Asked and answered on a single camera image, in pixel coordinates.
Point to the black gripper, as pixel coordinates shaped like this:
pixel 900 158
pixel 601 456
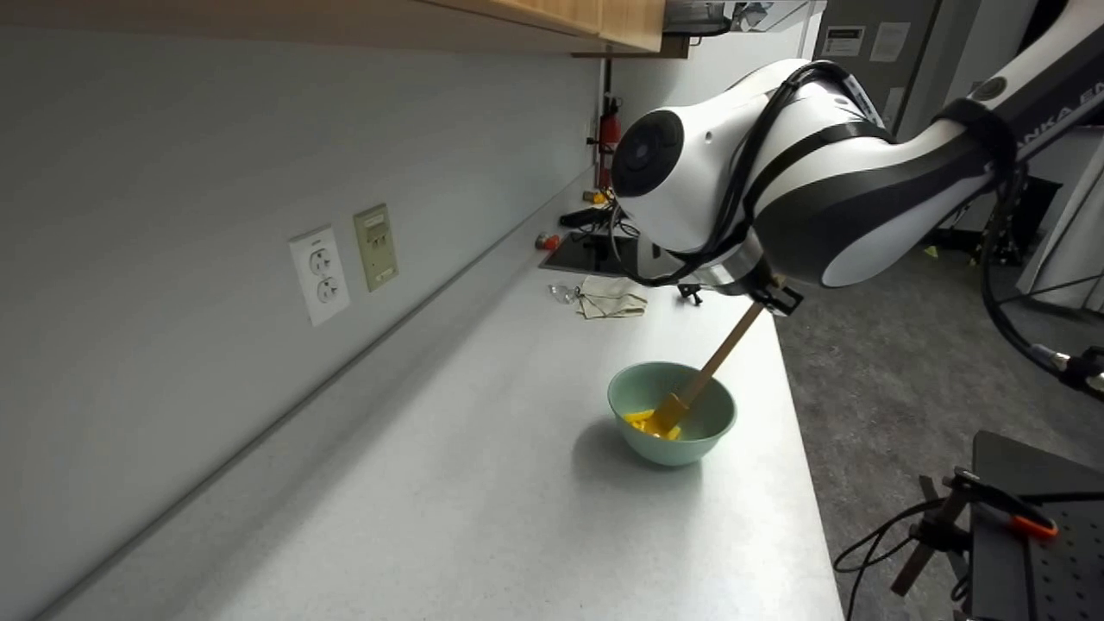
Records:
pixel 741 275

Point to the wooden spoon yellow head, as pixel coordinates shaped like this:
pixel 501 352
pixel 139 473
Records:
pixel 717 349

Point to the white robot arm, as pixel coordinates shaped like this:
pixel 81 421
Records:
pixel 897 185

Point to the mint green bowl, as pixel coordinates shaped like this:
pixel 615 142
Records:
pixel 677 442

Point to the beige cloth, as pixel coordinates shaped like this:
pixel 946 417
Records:
pixel 609 300

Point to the yellow pasta piece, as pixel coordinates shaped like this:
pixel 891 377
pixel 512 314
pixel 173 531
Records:
pixel 642 421
pixel 671 432

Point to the black stove silver trim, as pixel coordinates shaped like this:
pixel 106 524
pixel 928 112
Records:
pixel 591 245

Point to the clear plastic piece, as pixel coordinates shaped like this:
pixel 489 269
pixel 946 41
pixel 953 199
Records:
pixel 563 295

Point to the red object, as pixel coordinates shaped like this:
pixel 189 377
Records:
pixel 550 243

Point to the red black pole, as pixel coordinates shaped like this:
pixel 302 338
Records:
pixel 609 126

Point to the grey cabinet with labels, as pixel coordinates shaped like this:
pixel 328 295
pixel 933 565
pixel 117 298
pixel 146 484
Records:
pixel 884 45

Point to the black clamp orange tip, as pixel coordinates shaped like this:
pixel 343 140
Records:
pixel 1012 518

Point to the black perforated table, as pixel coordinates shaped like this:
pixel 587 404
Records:
pixel 1037 552

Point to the wooden upper cabinet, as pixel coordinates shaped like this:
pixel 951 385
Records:
pixel 347 19

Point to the beige switch plate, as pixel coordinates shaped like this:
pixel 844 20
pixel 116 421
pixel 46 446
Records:
pixel 376 245

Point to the white wall outlet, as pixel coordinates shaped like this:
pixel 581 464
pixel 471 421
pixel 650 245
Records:
pixel 319 276

